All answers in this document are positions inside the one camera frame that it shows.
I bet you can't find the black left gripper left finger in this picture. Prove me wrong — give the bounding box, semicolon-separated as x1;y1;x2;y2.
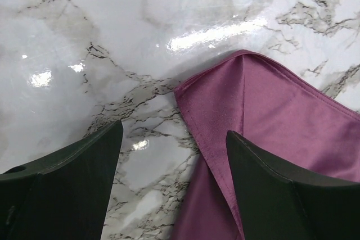
1;121;123;239

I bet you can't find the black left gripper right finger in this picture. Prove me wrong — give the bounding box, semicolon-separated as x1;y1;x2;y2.
226;131;359;239

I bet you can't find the purple satin napkin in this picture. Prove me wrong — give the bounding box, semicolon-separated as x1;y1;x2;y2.
170;50;359;239

